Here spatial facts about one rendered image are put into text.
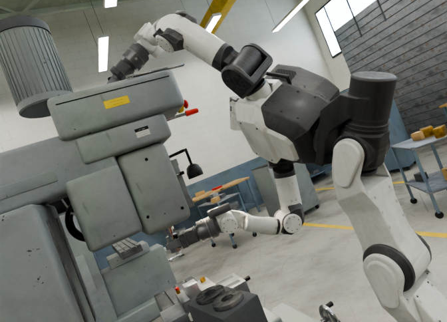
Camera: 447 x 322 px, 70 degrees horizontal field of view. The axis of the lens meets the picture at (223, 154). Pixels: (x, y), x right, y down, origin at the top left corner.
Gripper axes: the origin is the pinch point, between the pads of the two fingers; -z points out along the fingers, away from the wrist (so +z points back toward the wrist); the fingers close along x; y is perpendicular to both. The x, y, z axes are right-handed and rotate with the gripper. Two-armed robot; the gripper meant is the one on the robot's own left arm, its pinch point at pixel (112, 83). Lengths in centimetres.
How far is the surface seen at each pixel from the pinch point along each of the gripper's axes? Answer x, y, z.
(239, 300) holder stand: -46, -78, -28
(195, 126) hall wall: 694, 11, 107
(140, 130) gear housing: -11.3, -22.7, -8.2
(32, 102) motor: -16.1, 10.7, -23.6
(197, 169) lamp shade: 11, -49, -5
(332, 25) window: 735, -112, 602
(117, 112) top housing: -13.5, -12.6, -8.1
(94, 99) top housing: -15.0, -4.2, -9.6
